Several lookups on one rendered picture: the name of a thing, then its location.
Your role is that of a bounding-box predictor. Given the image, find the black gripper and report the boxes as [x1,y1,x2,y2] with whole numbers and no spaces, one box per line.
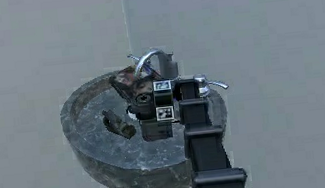
[124,82,175,145]

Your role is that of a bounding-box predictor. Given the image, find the chrome faucet handle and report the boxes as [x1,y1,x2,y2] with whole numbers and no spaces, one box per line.
[193,71,231,99]
[126,52,142,64]

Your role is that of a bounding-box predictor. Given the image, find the chrome curved faucet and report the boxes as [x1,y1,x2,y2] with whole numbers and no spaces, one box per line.
[131,45,181,85]

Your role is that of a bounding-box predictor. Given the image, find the dark marble round sink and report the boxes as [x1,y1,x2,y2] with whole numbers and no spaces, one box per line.
[55,60,237,188]

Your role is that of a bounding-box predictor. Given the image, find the dark brown lump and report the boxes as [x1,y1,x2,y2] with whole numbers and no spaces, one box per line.
[101,106,139,143]

